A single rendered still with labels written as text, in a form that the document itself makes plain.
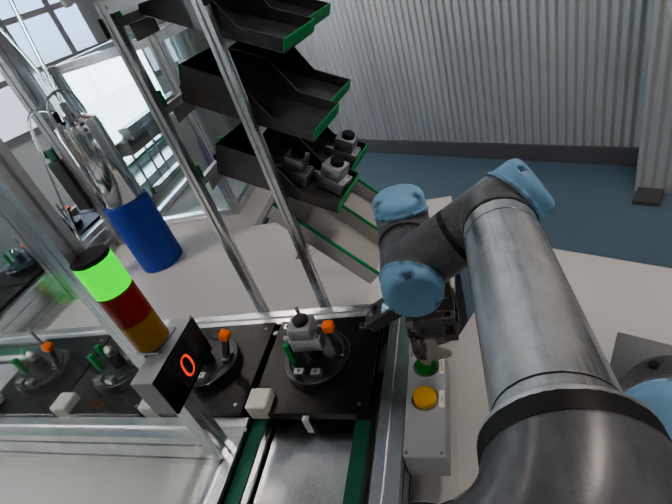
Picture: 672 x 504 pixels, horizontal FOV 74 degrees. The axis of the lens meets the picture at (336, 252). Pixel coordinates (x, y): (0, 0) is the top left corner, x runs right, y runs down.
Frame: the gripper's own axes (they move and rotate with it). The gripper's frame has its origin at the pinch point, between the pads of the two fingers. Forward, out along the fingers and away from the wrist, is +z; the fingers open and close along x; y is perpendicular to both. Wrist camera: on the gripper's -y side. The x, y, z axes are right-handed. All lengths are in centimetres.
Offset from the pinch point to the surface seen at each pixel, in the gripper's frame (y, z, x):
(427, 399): 0.6, 0.9, -7.9
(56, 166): -135, -27, 75
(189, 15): -30, -62, 24
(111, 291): -32, -39, -19
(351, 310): -17.4, 2.1, 16.4
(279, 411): -26.9, 1.1, -10.0
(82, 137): -97, -39, 56
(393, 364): -6.3, 2.1, 0.7
